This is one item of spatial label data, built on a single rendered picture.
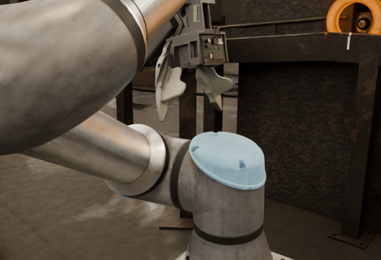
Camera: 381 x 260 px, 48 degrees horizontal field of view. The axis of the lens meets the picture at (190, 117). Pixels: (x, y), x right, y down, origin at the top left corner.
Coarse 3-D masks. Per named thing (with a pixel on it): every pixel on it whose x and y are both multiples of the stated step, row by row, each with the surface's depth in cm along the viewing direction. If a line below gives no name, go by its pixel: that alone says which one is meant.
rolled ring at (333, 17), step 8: (336, 0) 139; (344, 0) 138; (352, 0) 136; (360, 0) 135; (368, 0) 133; (376, 0) 132; (336, 8) 140; (376, 8) 132; (328, 16) 142; (336, 16) 140; (376, 16) 133; (328, 24) 142; (336, 24) 141; (376, 24) 133; (376, 32) 134
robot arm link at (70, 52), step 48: (48, 0) 31; (96, 0) 32; (144, 0) 36; (0, 48) 28; (48, 48) 29; (96, 48) 31; (144, 48) 35; (0, 96) 28; (48, 96) 29; (96, 96) 32; (0, 144) 30
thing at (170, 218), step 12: (192, 72) 148; (192, 84) 149; (180, 96) 151; (192, 96) 151; (180, 108) 152; (192, 108) 152; (180, 120) 153; (192, 120) 153; (180, 132) 154; (192, 132) 154; (168, 216) 165; (180, 216) 164; (192, 216) 163; (168, 228) 157; (180, 228) 157; (192, 228) 157
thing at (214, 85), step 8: (200, 72) 77; (208, 72) 76; (200, 80) 77; (208, 80) 77; (216, 80) 77; (224, 80) 76; (208, 88) 78; (216, 88) 78; (224, 88) 77; (208, 96) 80; (216, 96) 79; (216, 104) 79
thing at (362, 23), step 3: (363, 18) 144; (366, 18) 144; (360, 21) 144; (363, 21) 144; (366, 21) 144; (369, 21) 144; (357, 24) 146; (360, 24) 144; (363, 24) 144; (366, 24) 144; (369, 24) 144; (360, 27) 145; (363, 27) 144; (366, 27) 144; (363, 30) 146
